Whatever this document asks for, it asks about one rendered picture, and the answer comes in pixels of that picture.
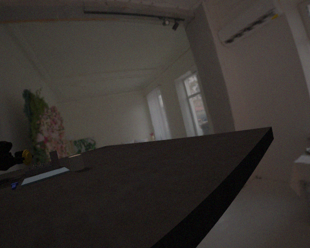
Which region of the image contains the yellow plate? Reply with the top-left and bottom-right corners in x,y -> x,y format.
22,150 -> 32,165

